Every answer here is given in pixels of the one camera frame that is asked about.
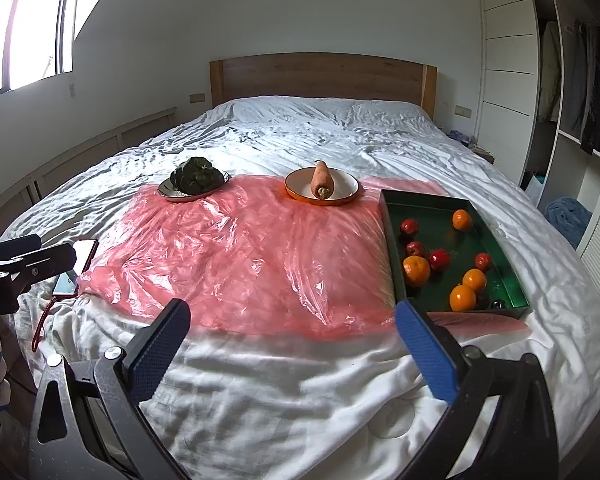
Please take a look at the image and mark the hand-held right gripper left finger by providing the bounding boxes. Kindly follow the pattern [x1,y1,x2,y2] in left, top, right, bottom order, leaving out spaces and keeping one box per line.
[27,298,192,480]

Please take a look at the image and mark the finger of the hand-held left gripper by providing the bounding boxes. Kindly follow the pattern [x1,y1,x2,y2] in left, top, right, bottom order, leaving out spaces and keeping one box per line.
[2,242,79,290]
[0,234,43,264]

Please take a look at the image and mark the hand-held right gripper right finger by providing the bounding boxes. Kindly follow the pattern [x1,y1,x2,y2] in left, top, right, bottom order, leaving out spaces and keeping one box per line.
[395,299,561,480]

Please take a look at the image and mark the green metal tray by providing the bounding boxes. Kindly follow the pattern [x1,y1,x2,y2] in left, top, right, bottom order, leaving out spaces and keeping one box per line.
[379,189,531,320]

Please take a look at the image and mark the phone in red case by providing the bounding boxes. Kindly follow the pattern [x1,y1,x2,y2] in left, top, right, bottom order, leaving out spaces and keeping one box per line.
[52,238,100,297]

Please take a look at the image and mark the pink plastic sheet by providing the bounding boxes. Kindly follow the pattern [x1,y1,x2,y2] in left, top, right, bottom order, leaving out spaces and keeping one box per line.
[77,172,528,338]

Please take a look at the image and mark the grey patterned plate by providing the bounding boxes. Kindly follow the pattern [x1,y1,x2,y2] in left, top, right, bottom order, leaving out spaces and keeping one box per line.
[157,169,231,204]

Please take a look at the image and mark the dark leafy greens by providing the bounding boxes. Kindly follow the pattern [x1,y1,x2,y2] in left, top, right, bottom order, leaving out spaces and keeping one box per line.
[170,156,224,195]

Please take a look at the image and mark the blue folded blanket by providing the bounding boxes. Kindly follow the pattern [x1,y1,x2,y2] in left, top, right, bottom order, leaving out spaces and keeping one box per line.
[545,196,593,251]

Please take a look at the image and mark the white bag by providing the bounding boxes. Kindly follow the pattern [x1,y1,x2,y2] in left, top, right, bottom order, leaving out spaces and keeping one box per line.
[524,172,548,208]

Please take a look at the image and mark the carrot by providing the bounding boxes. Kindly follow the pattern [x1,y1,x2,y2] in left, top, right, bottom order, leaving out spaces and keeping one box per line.
[310,160,336,200]

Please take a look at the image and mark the wooden nightstand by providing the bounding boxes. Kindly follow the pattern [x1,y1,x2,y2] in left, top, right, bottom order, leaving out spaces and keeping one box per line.
[467,142,496,165]

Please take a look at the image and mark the orange rimmed white plate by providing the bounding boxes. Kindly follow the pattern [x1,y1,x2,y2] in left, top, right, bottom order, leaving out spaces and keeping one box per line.
[284,167,360,206]

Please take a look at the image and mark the window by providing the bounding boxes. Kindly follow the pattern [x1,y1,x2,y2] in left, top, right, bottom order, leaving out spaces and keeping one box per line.
[0,0,76,106]

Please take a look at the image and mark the wooden headboard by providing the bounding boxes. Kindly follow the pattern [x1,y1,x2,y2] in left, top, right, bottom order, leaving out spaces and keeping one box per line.
[209,52,438,121]

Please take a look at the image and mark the dark hanging clothes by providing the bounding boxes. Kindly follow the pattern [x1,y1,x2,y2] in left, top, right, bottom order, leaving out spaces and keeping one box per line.
[562,20,600,158]

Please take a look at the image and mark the light hanging jacket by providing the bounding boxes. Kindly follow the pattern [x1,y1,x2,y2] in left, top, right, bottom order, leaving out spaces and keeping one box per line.
[536,20,562,123]

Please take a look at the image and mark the white wardrobe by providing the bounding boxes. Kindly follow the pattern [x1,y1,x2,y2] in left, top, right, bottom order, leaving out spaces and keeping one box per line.
[472,0,600,281]

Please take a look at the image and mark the red charging cable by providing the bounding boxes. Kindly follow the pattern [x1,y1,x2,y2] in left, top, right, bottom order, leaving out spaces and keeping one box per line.
[31,295,57,350]

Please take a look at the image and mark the wooden wall panelling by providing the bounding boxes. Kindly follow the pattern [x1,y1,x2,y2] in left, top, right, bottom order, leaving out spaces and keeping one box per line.
[0,106,178,231]

